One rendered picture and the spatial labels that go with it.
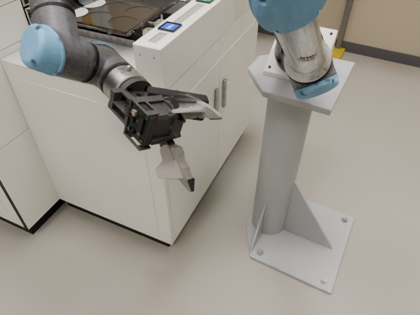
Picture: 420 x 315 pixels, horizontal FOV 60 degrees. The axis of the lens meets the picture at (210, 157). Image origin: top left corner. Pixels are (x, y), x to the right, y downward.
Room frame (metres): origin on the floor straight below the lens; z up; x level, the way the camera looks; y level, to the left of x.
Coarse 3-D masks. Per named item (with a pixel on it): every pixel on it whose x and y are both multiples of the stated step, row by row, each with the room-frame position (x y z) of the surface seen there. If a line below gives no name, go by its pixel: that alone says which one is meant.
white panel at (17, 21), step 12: (0, 0) 1.23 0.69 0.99; (12, 0) 1.27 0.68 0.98; (0, 12) 1.22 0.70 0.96; (12, 12) 1.26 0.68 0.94; (0, 24) 1.20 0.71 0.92; (12, 24) 1.24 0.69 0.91; (24, 24) 1.28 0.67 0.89; (0, 36) 1.19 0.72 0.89; (12, 36) 1.23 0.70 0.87; (0, 48) 1.17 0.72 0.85; (12, 48) 1.21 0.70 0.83
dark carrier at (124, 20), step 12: (108, 0) 1.50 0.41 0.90; (120, 0) 1.50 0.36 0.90; (132, 0) 1.50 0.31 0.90; (144, 0) 1.50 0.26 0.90; (156, 0) 1.50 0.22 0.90; (168, 0) 1.50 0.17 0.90; (96, 12) 1.37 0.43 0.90; (108, 12) 1.37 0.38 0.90; (120, 12) 1.37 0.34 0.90; (132, 12) 1.37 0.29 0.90; (144, 12) 1.37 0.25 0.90; (96, 24) 1.26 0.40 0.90; (108, 24) 1.26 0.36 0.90; (120, 24) 1.26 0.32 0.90; (132, 24) 1.26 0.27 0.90
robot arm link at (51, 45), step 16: (32, 16) 0.62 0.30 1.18; (48, 16) 0.61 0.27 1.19; (64, 16) 0.62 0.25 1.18; (32, 32) 0.56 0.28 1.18; (48, 32) 0.56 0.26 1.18; (64, 32) 0.59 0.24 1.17; (32, 48) 0.54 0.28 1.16; (48, 48) 0.54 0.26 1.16; (64, 48) 0.56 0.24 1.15; (80, 48) 0.58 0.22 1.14; (96, 48) 0.61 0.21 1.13; (32, 64) 0.53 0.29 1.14; (48, 64) 0.54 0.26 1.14; (64, 64) 0.55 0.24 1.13; (80, 64) 0.57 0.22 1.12; (96, 64) 0.59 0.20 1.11; (80, 80) 0.58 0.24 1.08
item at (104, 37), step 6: (78, 30) 1.34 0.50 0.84; (84, 30) 1.33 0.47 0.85; (90, 30) 1.33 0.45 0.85; (96, 30) 1.33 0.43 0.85; (84, 36) 1.33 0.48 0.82; (90, 36) 1.32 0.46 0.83; (96, 36) 1.31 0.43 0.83; (102, 36) 1.30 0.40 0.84; (108, 36) 1.29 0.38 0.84; (114, 36) 1.27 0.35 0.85; (120, 36) 1.27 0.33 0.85; (114, 42) 1.28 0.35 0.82; (120, 42) 1.26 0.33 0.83; (126, 42) 1.25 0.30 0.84; (132, 42) 1.24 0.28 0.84
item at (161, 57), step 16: (192, 0) 1.33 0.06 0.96; (224, 0) 1.36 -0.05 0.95; (176, 16) 1.18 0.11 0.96; (192, 16) 1.18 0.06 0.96; (208, 16) 1.23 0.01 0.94; (224, 16) 1.36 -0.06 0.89; (160, 32) 1.06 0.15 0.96; (176, 32) 1.05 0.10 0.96; (192, 32) 1.12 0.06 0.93; (208, 32) 1.23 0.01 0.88; (144, 48) 0.97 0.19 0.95; (160, 48) 0.95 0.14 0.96; (176, 48) 1.03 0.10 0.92; (192, 48) 1.12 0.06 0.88; (208, 48) 1.23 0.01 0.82; (144, 64) 0.97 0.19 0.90; (160, 64) 0.95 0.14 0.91; (176, 64) 1.02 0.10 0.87; (160, 80) 0.95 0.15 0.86; (176, 80) 1.01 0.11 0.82
